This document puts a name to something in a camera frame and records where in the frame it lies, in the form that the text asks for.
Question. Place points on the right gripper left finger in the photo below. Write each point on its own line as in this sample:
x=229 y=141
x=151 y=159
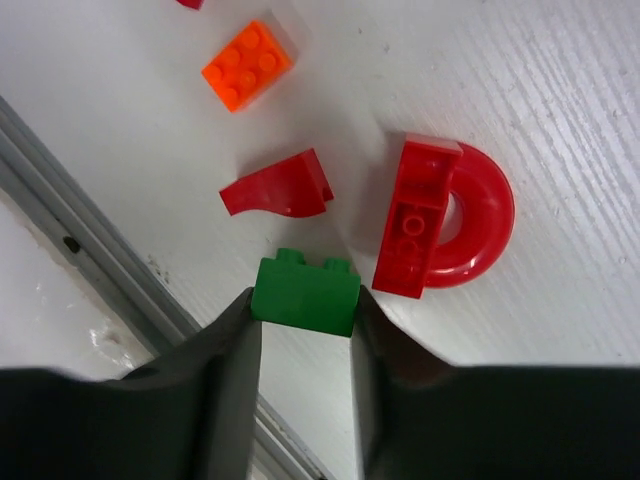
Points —
x=189 y=414

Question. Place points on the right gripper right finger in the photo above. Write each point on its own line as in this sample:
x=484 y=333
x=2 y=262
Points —
x=391 y=374

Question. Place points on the green lego brick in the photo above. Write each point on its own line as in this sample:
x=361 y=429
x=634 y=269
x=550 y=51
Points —
x=290 y=292

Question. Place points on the red dome lego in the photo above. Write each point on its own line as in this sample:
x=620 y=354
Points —
x=451 y=216

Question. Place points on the red slope lego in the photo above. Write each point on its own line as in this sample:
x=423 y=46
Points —
x=296 y=187

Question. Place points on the small red tile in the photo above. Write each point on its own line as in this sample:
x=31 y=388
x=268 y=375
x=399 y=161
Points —
x=191 y=4

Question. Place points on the small orange tile left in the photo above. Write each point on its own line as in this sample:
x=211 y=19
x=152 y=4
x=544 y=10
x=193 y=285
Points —
x=247 y=66

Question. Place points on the metal rail front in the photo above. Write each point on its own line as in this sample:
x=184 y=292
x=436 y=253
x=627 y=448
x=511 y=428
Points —
x=56 y=426

